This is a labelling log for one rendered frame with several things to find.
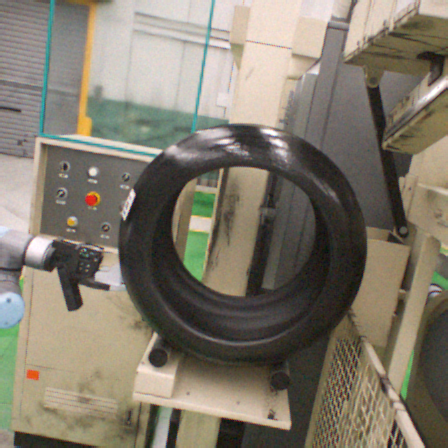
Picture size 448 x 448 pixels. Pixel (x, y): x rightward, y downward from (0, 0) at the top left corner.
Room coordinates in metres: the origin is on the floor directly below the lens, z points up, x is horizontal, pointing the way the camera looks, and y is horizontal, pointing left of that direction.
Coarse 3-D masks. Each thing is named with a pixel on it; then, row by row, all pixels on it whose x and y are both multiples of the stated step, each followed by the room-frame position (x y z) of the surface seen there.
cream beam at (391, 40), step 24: (360, 0) 1.28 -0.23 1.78; (384, 0) 0.98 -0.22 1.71; (432, 0) 0.75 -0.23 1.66; (360, 24) 1.19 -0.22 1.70; (384, 24) 0.93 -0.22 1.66; (408, 24) 0.82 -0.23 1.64; (432, 24) 0.80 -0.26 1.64; (360, 48) 1.14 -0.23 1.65; (384, 48) 1.05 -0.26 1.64; (408, 48) 1.01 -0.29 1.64; (432, 48) 0.97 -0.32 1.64; (408, 72) 1.31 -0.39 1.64
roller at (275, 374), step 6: (270, 366) 1.05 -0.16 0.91; (276, 366) 1.03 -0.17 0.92; (282, 366) 1.03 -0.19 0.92; (270, 372) 1.03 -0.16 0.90; (276, 372) 1.01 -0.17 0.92; (282, 372) 1.00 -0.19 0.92; (288, 372) 1.02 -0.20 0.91; (270, 378) 1.01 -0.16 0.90; (276, 378) 1.00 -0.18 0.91; (282, 378) 1.00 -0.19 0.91; (288, 378) 1.00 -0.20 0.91; (276, 384) 1.00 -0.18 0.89; (282, 384) 1.00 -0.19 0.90; (288, 384) 1.00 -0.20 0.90
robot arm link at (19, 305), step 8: (0, 288) 0.98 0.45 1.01; (8, 288) 1.00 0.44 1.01; (16, 288) 1.03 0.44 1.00; (0, 296) 0.96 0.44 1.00; (8, 296) 0.97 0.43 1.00; (16, 296) 0.98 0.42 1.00; (0, 304) 0.95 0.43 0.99; (8, 304) 0.96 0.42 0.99; (16, 304) 0.96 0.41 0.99; (24, 304) 1.01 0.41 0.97; (0, 312) 0.95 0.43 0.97; (8, 312) 0.96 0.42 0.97; (16, 312) 0.96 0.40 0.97; (24, 312) 0.98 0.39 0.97; (0, 320) 0.95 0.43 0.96; (8, 320) 0.96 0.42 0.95; (16, 320) 0.96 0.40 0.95; (0, 328) 0.95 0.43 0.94; (8, 328) 0.96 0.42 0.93
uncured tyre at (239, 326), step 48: (192, 144) 1.02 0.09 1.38; (240, 144) 1.00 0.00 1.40; (288, 144) 1.02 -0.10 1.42; (144, 192) 1.01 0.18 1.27; (336, 192) 1.00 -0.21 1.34; (144, 240) 1.00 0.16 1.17; (336, 240) 0.99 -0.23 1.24; (144, 288) 1.00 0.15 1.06; (192, 288) 1.26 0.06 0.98; (288, 288) 1.26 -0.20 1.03; (336, 288) 0.99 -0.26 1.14; (192, 336) 0.99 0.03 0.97; (240, 336) 1.17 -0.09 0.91; (288, 336) 0.99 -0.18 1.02
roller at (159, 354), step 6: (156, 342) 1.05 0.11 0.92; (162, 342) 1.04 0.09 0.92; (156, 348) 1.01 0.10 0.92; (162, 348) 1.02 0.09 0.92; (168, 348) 1.04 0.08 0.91; (150, 354) 1.01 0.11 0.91; (156, 354) 1.01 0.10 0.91; (162, 354) 1.00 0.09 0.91; (168, 354) 1.02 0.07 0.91; (150, 360) 1.01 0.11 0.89; (156, 360) 1.01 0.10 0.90; (162, 360) 1.00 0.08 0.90; (156, 366) 1.01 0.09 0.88; (162, 366) 1.01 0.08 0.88
